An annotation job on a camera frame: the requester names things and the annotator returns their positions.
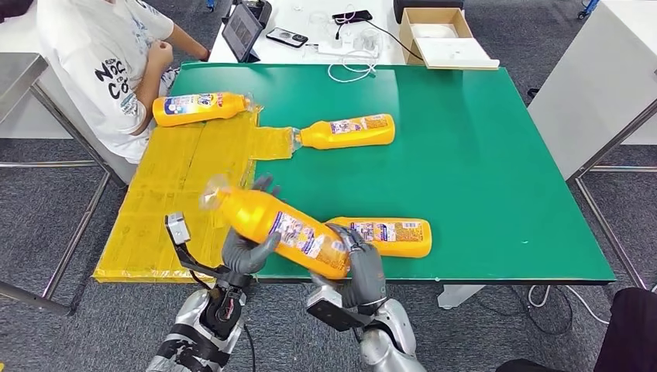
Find person's right hand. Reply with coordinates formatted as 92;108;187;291
146;40;176;67

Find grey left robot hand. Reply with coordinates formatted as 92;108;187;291
220;174;284;288

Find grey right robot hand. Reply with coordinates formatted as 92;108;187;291
310;222;387;315

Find orange detergent bottle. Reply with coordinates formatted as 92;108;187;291
200;174;353;281
152;91;253;128
326;216;433;260
291;113;396;151

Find person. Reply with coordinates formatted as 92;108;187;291
36;0;212;164

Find black tablet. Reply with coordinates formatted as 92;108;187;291
222;2;264;64

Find white table leg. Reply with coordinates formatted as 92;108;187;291
437;284;486;311

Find black device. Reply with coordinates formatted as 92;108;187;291
231;0;273;29

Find white workbench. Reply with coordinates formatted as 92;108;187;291
525;0;657;290
0;22;137;319

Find dark bag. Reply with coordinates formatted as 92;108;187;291
0;0;36;22

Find white power strip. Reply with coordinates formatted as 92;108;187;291
315;40;380;59

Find white power adapter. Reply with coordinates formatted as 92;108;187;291
355;28;385;53

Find white flat lid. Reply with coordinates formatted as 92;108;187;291
422;36;501;71

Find cardboard box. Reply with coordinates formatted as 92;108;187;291
398;6;501;71

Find white foam insert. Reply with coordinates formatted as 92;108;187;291
409;23;459;40

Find black chair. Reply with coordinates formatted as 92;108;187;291
495;286;657;372

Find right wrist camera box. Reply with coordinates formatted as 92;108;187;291
306;285;376;332

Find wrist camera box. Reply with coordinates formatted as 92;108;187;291
163;211;229;282
306;285;376;332

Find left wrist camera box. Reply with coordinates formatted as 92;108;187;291
163;211;229;282

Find black smartphone round camera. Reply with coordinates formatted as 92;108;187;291
265;26;309;50

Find black floor cable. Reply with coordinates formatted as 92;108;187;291
474;284;573;336

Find white floor cable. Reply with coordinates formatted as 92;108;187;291
527;284;611;326

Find blue cart frame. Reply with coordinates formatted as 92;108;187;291
574;0;599;22

